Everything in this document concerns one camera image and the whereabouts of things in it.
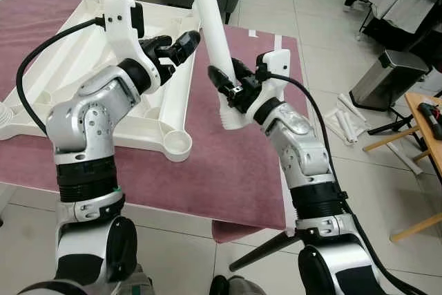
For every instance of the pink table cloth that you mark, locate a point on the pink table cloth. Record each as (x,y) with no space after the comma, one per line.
(221,184)

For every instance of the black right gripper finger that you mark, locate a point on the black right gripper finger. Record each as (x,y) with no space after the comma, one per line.
(243,69)
(222,81)

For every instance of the wooden side table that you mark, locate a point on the wooden side table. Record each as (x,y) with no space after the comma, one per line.
(414,112)

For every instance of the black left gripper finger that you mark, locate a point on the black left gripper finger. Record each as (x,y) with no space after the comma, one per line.
(162,43)
(188,46)

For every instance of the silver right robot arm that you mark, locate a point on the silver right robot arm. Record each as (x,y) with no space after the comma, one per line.
(304,150)

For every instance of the steel pedal bin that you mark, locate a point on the steel pedal bin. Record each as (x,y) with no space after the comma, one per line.
(387,81)

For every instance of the black device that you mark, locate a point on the black device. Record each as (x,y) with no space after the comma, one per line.
(431,119)

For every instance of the white plastic table top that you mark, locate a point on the white plastic table top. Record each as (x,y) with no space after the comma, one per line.
(173,115)

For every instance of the small white tape piece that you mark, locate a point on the small white tape piece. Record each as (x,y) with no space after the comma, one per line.
(253,32)

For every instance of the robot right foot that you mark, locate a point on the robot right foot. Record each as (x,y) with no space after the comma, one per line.
(238,287)

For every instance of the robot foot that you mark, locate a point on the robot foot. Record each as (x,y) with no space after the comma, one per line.
(138,282)
(238,287)

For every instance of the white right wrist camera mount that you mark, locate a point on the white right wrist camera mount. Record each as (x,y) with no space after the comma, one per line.
(273,77)

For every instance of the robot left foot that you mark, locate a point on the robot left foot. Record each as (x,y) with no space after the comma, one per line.
(138,282)

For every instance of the white tape strip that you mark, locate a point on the white tape strip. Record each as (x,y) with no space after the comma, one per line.
(289,191)

